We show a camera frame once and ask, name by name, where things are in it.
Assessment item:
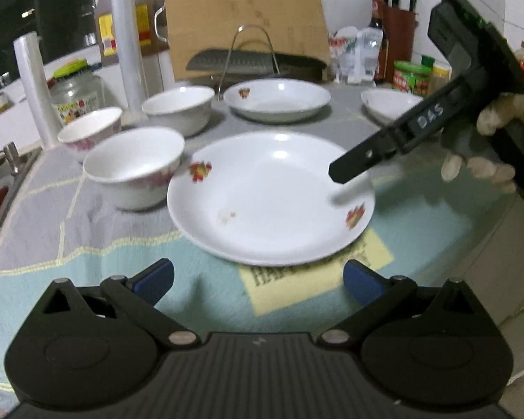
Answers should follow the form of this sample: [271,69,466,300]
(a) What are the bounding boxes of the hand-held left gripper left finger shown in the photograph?
[41,258,202,351]

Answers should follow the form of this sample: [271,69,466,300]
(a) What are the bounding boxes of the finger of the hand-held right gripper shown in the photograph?
[329,128,405,184]

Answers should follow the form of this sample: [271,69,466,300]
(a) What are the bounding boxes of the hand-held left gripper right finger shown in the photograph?
[316,258,485,351]

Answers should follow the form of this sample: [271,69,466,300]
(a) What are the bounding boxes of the small white dish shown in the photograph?
[360,89,423,127]

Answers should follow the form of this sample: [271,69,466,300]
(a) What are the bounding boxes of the white floral plate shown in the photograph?
[167,131,376,266]
[224,79,331,123]

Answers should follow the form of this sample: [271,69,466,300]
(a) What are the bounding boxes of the white pink floral bowl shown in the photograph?
[58,107,123,163]
[83,126,186,211]

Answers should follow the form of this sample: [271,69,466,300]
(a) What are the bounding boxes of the plain white bowl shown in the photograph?
[141,86,216,137]

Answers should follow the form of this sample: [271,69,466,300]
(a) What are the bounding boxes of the person's right hand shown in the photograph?
[441,94,524,195]

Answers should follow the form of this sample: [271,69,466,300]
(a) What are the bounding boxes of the yellow lid spice jar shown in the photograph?
[430,61,453,93]

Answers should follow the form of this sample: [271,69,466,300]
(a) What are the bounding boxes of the printed table mat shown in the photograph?
[0,83,524,402]

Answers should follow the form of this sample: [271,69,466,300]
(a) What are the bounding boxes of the green can red label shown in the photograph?
[393,61,433,97]

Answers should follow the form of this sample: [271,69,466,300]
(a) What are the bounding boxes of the brown knife block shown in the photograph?
[382,6,417,84]

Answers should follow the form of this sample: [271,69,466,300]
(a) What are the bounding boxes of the dark soy sauce bottle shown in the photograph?
[369,0,390,81]

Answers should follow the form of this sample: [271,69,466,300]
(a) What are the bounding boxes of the clear plastic bag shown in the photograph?
[356,27,383,83]

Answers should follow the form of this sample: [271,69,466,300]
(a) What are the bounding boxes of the white printed plastic packet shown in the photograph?
[329,26,359,83]

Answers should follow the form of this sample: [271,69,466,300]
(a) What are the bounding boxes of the steel sink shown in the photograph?
[0,146,42,249]

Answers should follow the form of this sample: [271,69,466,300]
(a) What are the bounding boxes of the bamboo cutting board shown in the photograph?
[163,0,331,81]

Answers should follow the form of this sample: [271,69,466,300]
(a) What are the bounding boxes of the glass jar green lid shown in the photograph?
[48,59,106,127]

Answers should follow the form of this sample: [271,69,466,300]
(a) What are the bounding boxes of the short plastic bag roll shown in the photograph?
[13,32,62,149]

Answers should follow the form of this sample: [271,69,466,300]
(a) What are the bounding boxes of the tall plastic wrap roll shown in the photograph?
[108,0,147,116]

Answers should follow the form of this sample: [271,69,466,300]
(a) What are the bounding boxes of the brown oil bottle yellow label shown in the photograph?
[95,0,169,59]

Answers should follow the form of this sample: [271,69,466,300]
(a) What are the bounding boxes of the dark window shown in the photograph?
[0,0,92,75]

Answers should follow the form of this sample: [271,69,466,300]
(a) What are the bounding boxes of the steel cleaver black handle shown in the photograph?
[185,48,328,83]

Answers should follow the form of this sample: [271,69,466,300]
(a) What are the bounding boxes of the wire knife rack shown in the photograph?
[210,25,282,99]

